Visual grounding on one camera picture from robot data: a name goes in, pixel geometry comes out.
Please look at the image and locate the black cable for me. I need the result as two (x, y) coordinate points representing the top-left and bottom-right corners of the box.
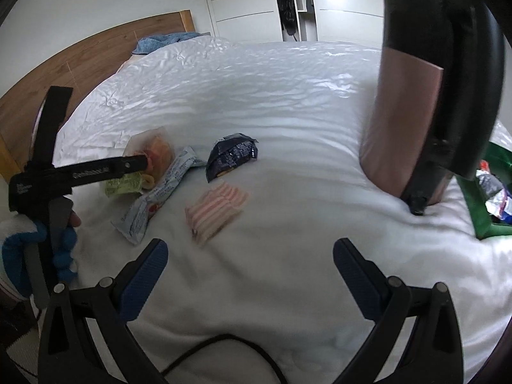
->
(160, 334), (289, 384)

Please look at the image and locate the person's left hand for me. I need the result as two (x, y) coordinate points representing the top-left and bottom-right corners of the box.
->
(1, 209), (83, 297)

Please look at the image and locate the black snack packet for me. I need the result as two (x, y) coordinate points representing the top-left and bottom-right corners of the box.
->
(206, 133), (259, 183)

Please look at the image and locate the blue towel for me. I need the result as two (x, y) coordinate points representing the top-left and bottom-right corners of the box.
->
(132, 32), (211, 54)

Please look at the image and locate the clear bag of colourful candy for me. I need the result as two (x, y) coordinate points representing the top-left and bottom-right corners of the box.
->
(105, 126), (177, 198)

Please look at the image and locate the white bed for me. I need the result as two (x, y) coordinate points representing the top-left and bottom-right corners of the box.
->
(0, 34), (512, 384)

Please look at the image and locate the pink and black kettle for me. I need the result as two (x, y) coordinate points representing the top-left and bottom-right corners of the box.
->
(358, 0), (507, 216)

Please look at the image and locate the long grey snack packet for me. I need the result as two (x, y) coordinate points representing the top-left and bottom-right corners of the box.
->
(111, 146), (206, 244)

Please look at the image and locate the white wardrobe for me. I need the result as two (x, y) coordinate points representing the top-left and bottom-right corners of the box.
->
(200, 0), (420, 44)

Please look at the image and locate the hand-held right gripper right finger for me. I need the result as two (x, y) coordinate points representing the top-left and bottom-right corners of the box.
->
(333, 238), (465, 384)

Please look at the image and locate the dark hanging garment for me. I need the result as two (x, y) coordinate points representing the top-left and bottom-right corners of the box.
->
(272, 0), (299, 36)

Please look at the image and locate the pink striped snack packet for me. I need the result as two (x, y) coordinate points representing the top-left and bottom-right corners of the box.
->
(185, 181), (249, 244)

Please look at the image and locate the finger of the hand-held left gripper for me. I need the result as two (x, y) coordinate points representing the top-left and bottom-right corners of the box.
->
(117, 154), (150, 177)
(29, 85), (75, 166)

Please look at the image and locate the wooden headboard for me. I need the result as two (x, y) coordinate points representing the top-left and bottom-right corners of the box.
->
(0, 10), (196, 185)

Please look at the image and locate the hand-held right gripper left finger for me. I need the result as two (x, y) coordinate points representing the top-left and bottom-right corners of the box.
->
(38, 238), (169, 384)

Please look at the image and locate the green tray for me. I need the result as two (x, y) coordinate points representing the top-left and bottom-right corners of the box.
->
(456, 140), (512, 241)

